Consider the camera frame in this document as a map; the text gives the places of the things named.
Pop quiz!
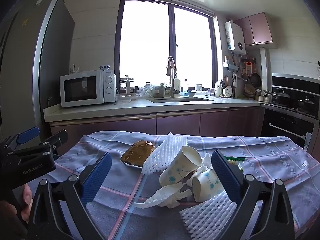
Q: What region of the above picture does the metal kitchen faucet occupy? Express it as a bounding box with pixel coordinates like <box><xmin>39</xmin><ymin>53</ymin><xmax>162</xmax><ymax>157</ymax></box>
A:
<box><xmin>166</xmin><ymin>56</ymin><xmax>178</xmax><ymax>98</ymax></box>

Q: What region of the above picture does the green snack packet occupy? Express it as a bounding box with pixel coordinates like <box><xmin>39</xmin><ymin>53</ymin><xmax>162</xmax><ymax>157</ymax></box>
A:
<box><xmin>224</xmin><ymin>156</ymin><xmax>247</xmax><ymax>173</ymax></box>

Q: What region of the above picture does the white microwave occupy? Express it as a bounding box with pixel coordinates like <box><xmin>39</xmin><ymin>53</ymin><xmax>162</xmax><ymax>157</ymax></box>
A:
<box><xmin>59</xmin><ymin>69</ymin><xmax>117</xmax><ymax>108</ymax></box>

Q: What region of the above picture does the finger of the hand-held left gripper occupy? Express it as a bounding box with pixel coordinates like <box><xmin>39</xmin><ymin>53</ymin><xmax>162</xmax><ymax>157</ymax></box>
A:
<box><xmin>12</xmin><ymin>129</ymin><xmax>69</xmax><ymax>160</ymax></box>
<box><xmin>0</xmin><ymin>126</ymin><xmax>40</xmax><ymax>155</ymax></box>

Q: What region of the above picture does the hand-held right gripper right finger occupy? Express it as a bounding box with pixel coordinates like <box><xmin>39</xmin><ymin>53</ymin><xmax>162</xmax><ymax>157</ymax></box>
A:
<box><xmin>211</xmin><ymin>150</ymin><xmax>295</xmax><ymax>240</ymax></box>

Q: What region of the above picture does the glass jar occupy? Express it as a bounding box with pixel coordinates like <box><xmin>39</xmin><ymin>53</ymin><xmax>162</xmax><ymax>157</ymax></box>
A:
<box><xmin>152</xmin><ymin>83</ymin><xmax>165</xmax><ymax>98</ymax></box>

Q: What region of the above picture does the white water heater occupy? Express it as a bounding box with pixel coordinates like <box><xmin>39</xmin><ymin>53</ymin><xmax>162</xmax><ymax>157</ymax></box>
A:
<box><xmin>224</xmin><ymin>20</ymin><xmax>247</xmax><ymax>54</ymax></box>

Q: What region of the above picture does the grey refrigerator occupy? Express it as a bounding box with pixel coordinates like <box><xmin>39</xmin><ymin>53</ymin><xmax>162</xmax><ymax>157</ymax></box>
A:
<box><xmin>0</xmin><ymin>0</ymin><xmax>75</xmax><ymax>155</ymax></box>

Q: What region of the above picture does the pink wall cabinet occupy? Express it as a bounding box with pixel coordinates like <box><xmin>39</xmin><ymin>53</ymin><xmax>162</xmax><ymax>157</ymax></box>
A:
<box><xmin>234</xmin><ymin>12</ymin><xmax>273</xmax><ymax>47</ymax></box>

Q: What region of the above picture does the kitchen counter with purple cabinets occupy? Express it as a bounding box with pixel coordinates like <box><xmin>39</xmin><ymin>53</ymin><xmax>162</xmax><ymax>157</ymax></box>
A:
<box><xmin>44</xmin><ymin>96</ymin><xmax>262</xmax><ymax>155</ymax></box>

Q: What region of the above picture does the kitchen window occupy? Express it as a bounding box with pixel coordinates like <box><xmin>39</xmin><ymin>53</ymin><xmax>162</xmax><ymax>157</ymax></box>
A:
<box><xmin>115</xmin><ymin>0</ymin><xmax>223</xmax><ymax>98</ymax></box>

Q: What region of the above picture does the white tissue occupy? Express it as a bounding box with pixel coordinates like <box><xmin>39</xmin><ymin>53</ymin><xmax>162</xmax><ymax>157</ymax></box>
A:
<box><xmin>135</xmin><ymin>182</ymin><xmax>193</xmax><ymax>209</ymax></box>

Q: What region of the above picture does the black cooking pot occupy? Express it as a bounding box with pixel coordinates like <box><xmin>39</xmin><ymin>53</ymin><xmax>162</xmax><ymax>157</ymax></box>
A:
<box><xmin>297</xmin><ymin>96</ymin><xmax>318</xmax><ymax>113</ymax></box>
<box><xmin>264</xmin><ymin>88</ymin><xmax>292</xmax><ymax>105</ymax></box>

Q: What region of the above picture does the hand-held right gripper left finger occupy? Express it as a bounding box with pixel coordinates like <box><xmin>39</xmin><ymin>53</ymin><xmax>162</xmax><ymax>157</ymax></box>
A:
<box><xmin>27</xmin><ymin>152</ymin><xmax>113</xmax><ymax>240</ymax></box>

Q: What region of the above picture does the brown snack wrapper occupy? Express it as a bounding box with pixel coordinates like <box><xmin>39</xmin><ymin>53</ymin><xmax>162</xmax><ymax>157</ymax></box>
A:
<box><xmin>120</xmin><ymin>140</ymin><xmax>157</xmax><ymax>168</ymax></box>

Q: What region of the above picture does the black built-in oven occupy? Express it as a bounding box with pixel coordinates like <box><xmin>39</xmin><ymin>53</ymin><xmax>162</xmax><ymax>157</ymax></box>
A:
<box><xmin>260</xmin><ymin>105</ymin><xmax>320</xmax><ymax>155</ymax></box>

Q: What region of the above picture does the checked blue tablecloth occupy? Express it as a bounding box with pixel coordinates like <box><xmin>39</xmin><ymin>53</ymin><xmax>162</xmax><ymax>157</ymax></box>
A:
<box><xmin>12</xmin><ymin>131</ymin><xmax>320</xmax><ymax>240</ymax></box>

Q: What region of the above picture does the white soap bottle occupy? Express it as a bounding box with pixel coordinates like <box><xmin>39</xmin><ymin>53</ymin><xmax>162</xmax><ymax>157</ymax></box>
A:
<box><xmin>174</xmin><ymin>74</ymin><xmax>182</xmax><ymax>97</ymax></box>

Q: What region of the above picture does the person's left hand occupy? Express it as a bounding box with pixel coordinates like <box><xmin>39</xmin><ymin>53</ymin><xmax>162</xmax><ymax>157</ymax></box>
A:
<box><xmin>0</xmin><ymin>183</ymin><xmax>33</xmax><ymax>222</ymax></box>

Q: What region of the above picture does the glass french press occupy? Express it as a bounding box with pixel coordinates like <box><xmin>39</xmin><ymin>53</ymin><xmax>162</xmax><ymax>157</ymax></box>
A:
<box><xmin>119</xmin><ymin>75</ymin><xmax>135</xmax><ymax>92</ymax></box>

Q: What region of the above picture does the small white tissue scrap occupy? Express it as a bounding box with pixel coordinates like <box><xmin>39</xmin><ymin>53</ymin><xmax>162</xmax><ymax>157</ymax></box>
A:
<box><xmin>201</xmin><ymin>154</ymin><xmax>213</xmax><ymax>167</ymax></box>

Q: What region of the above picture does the wall rack shelf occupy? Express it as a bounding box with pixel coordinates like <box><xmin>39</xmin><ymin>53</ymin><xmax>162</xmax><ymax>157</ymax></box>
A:
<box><xmin>223</xmin><ymin>55</ymin><xmax>240</xmax><ymax>72</ymax></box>

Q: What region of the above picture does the hanging frying pan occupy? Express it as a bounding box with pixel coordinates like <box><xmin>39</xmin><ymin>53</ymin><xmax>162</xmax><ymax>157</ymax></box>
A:
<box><xmin>250</xmin><ymin>65</ymin><xmax>262</xmax><ymax>88</ymax></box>

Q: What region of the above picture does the white foam fruit net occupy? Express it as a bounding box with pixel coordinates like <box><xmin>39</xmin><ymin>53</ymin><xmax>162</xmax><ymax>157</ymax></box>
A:
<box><xmin>141</xmin><ymin>132</ymin><xmax>188</xmax><ymax>175</ymax></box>
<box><xmin>179</xmin><ymin>191</ymin><xmax>238</xmax><ymax>230</ymax></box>

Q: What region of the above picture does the paper cup with blue dots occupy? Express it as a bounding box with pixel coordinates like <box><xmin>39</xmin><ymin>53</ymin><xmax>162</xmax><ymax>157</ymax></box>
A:
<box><xmin>159</xmin><ymin>145</ymin><xmax>203</xmax><ymax>187</ymax></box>
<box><xmin>192</xmin><ymin>169</ymin><xmax>225</xmax><ymax>203</ymax></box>

